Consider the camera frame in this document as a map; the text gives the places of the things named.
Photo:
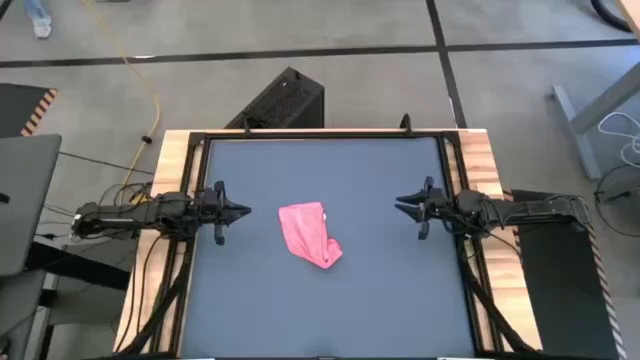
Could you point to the wooden desk top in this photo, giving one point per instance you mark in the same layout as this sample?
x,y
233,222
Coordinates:
x,y
632,12

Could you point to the grey side table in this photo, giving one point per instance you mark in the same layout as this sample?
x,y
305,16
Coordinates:
x,y
20,310

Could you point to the black clamp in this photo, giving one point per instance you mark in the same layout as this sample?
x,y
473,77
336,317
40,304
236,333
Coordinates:
x,y
246,126
406,124

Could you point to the wooden table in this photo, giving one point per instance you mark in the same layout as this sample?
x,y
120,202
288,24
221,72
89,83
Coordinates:
x,y
170,165

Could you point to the pink terry towel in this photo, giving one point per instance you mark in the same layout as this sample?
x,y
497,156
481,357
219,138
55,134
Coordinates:
x,y
305,230

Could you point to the black computer tower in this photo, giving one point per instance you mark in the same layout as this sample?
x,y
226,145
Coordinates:
x,y
285,100

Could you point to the black crossbar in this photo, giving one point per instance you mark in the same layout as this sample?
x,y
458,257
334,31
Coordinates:
x,y
75,265

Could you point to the blue-grey table mat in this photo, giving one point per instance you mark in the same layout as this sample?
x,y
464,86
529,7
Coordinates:
x,y
350,165

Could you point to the person's foot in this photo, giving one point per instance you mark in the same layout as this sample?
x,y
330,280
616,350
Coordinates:
x,y
42,27

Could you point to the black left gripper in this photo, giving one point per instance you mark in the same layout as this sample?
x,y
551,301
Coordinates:
x,y
206,210

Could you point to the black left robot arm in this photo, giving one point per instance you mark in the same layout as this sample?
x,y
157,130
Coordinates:
x,y
125,215

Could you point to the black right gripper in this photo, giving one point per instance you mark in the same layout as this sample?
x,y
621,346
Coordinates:
x,y
445,207

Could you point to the grey desk leg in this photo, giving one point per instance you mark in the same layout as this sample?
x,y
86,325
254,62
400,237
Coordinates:
x,y
580,140

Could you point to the black metal table frame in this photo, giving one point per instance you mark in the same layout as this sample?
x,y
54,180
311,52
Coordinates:
x,y
320,135

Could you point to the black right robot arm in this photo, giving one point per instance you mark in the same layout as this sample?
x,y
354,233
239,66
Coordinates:
x,y
530,210

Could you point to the black mat striped edge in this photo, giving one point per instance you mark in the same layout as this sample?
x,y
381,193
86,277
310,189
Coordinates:
x,y
20,107
555,280

